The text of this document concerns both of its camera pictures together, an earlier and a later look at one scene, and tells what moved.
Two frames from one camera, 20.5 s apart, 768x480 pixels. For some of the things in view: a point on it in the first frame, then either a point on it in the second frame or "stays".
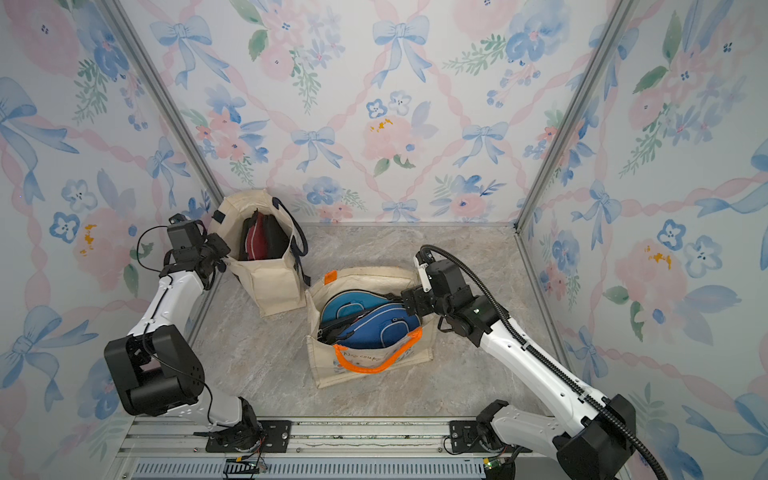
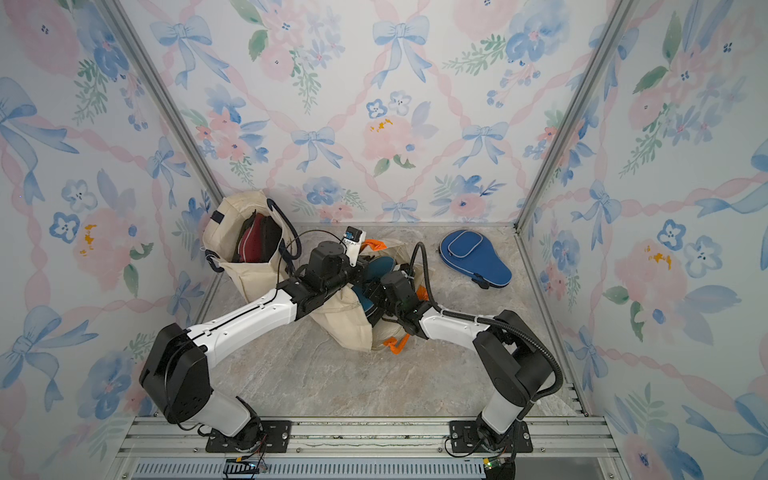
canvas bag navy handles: [265, 244] stays
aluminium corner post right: [613, 30] stays
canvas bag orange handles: [331, 363] → [345, 322]
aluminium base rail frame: [178, 448] stays
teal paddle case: [343, 303] → [375, 268]
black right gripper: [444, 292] → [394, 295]
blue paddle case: [381, 328] → [473, 254]
